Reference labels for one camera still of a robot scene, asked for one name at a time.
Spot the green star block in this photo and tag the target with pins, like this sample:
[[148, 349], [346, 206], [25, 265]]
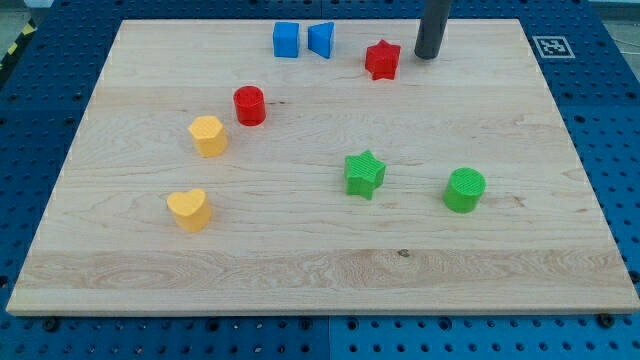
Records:
[[363, 174]]

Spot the red star block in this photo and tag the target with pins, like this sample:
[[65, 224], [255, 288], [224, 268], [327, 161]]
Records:
[[382, 60]]

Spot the light wooden board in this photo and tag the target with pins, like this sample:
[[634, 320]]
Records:
[[284, 237]]

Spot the red cylinder block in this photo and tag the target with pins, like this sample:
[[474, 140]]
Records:
[[250, 105]]

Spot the yellow hexagon block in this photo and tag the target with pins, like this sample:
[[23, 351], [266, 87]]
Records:
[[208, 135]]

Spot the yellow heart block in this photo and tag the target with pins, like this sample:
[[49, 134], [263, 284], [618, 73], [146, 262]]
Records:
[[191, 210]]

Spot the blue triangle block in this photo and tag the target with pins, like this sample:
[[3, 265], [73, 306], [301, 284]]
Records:
[[320, 39]]

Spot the green cylinder block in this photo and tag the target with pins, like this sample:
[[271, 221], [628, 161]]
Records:
[[464, 190]]

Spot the blue cube block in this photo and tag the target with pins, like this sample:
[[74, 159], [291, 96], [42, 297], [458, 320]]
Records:
[[285, 39]]

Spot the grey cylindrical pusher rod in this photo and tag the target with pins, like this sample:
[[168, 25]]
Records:
[[432, 28]]

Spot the white fiducial marker tag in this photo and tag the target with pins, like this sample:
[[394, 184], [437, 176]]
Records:
[[553, 47]]

